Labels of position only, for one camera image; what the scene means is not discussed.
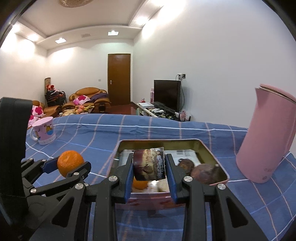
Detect large orange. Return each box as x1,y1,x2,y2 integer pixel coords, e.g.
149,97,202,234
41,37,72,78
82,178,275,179
57,150,85,178

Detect small orange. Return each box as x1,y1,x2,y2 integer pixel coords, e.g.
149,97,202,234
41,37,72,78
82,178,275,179
132,178,149,190

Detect dark brown passion fruit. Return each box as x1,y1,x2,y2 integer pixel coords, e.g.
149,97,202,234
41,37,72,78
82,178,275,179
178,159,195,176

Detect pink cartoon mug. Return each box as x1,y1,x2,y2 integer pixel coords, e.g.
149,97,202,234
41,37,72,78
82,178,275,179
30,116,56,145

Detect pink tin box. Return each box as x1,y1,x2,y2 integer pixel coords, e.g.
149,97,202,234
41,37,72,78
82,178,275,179
108,139,230,211

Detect brown leather sofa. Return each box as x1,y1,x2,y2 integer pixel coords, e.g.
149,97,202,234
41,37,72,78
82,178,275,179
30,100,62,120

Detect blue plaid tablecloth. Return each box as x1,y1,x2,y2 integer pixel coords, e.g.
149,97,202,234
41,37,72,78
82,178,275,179
26,114,295,240

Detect brown leather armchair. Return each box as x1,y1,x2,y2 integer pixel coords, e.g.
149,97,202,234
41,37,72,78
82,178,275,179
62,87,111,113

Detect pink floral cushion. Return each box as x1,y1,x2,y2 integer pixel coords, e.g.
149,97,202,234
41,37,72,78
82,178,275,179
73,95,90,105

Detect white tv stand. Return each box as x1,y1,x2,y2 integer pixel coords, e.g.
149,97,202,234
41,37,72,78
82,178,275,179
133,102,191,122

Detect pink electric kettle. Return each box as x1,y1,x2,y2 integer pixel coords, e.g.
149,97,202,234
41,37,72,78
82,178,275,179
236,84,295,183

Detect brown wooden door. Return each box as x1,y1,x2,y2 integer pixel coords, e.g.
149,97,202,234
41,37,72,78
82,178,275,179
107,54,131,106

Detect black television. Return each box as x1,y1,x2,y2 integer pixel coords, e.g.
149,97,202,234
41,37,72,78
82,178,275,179
154,80,181,112

